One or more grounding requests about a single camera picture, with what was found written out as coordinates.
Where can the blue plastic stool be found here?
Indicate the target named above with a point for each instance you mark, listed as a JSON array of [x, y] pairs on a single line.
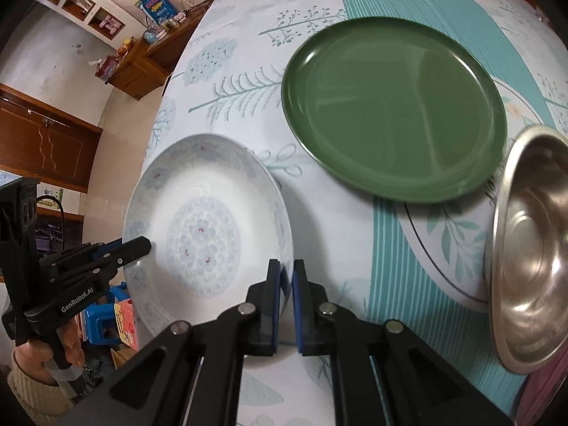
[[100, 319]]

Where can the teal leaf print tablecloth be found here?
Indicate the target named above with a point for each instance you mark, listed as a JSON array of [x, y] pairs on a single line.
[[248, 97]]

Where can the red printed box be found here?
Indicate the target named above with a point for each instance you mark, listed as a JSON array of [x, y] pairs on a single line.
[[126, 324]]

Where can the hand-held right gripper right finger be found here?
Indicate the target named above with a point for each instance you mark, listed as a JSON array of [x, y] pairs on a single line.
[[299, 310]]

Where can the pink box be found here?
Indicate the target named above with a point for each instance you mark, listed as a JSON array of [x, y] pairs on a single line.
[[106, 69]]

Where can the wooden cabinet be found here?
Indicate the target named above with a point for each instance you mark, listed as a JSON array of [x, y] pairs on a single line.
[[137, 71]]

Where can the person's left forearm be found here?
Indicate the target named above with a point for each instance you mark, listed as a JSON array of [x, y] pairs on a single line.
[[31, 397]]

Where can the large stainless steel bowl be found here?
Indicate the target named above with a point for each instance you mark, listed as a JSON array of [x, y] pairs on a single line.
[[532, 253]]

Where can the wall alcove shelf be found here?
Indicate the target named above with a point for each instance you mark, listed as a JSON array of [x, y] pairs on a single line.
[[84, 9]]

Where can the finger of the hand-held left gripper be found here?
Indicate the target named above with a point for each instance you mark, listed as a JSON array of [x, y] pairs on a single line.
[[133, 248], [108, 247]]

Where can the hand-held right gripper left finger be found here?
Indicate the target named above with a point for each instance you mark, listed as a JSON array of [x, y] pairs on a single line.
[[273, 306]]

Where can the green plate white rim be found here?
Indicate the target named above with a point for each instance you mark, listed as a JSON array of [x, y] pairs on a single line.
[[204, 213]]

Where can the wooden door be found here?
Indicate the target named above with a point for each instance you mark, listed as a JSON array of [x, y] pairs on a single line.
[[44, 142]]

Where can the person's left hand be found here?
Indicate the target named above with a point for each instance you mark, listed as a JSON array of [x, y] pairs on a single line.
[[31, 361]]

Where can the blue printed packet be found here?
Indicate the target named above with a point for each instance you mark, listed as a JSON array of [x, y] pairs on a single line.
[[157, 6]]

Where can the white leaf print plate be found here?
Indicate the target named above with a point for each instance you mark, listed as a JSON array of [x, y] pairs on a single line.
[[448, 248]]

